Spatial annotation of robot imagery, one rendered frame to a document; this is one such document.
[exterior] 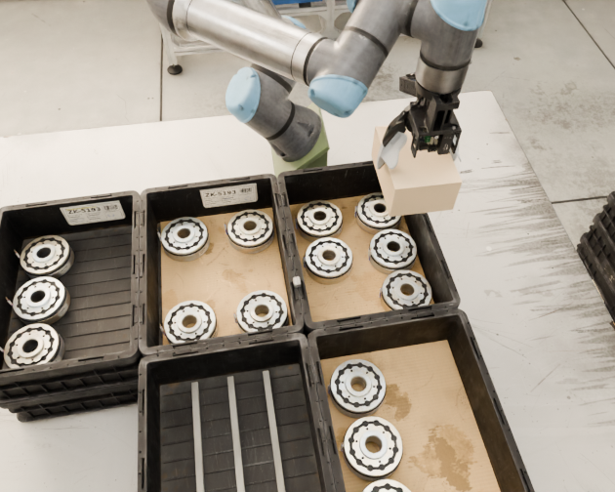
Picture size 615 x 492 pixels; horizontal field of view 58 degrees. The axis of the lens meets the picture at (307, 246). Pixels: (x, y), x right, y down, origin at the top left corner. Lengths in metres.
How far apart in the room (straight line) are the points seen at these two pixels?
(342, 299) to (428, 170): 0.33
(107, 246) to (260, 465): 0.59
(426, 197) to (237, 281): 0.44
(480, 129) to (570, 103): 1.44
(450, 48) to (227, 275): 0.66
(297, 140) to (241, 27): 0.56
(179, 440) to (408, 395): 0.43
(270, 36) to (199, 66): 2.30
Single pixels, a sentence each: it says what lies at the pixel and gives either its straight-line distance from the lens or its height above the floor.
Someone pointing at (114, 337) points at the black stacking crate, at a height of 0.83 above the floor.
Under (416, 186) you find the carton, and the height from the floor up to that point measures 1.12.
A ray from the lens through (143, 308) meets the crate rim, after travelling 1.08.
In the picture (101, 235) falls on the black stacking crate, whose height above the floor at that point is 0.83.
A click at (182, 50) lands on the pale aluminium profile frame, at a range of 3.07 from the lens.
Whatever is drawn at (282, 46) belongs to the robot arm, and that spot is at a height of 1.35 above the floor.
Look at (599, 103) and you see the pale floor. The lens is 3.23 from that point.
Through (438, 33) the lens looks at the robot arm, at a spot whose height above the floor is 1.39.
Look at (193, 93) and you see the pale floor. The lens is 2.99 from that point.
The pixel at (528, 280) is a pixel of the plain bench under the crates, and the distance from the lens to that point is 1.44.
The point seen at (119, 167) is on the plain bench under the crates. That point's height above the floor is 0.70.
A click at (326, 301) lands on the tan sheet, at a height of 0.83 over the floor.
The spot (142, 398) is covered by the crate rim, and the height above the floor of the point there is 0.93.
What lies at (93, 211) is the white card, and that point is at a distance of 1.30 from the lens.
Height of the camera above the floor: 1.83
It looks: 54 degrees down
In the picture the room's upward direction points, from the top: straight up
